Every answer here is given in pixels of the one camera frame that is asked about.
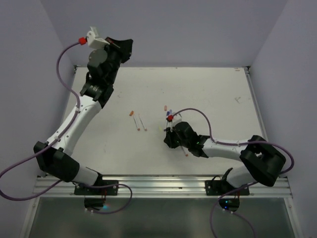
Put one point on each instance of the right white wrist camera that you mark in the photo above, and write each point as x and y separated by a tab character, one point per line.
172	120

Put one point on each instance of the peach marker pen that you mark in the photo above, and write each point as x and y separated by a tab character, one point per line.
142	123

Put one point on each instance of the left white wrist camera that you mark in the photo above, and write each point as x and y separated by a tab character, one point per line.
94	41

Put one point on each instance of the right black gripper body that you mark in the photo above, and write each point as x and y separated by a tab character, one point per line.
174	140

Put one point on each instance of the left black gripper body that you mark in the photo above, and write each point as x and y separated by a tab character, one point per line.
116	61

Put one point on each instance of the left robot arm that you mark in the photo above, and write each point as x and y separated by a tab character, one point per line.
54	155

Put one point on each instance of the dark orange marker pen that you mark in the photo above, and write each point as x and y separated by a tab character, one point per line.
183	150

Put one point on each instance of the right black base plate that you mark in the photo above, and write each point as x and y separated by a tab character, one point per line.
216	186

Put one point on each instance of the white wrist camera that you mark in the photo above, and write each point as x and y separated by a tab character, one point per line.
94	41
172	120

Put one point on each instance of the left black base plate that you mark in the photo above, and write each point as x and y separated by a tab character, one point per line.
106	187

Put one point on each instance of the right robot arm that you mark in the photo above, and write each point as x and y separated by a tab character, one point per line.
262	163

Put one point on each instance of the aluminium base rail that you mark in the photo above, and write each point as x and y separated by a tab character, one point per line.
164	187

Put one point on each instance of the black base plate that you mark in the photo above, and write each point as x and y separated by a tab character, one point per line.
106	187
216	186

